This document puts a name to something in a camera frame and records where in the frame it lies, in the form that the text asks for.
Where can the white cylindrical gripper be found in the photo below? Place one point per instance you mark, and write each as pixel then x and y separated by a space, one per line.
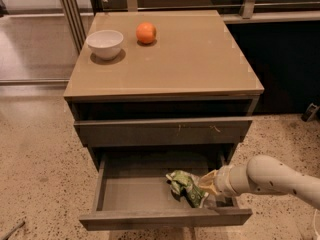
pixel 222 181

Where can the green jalapeno chip bag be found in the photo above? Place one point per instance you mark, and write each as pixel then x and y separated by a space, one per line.
pixel 182 182

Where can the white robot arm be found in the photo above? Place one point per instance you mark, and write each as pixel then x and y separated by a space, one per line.
pixel 262 175

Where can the grey drawer cabinet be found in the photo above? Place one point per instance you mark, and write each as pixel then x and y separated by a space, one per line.
pixel 194 69

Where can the black device on floor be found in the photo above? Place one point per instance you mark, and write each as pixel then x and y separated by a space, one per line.
pixel 310 112

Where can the orange fruit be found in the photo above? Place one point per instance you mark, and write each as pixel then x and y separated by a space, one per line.
pixel 146 33

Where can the white ceramic bowl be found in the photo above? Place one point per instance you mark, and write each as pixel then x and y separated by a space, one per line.
pixel 105 44

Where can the grey rod on floor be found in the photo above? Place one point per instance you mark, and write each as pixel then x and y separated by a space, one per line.
pixel 10 232

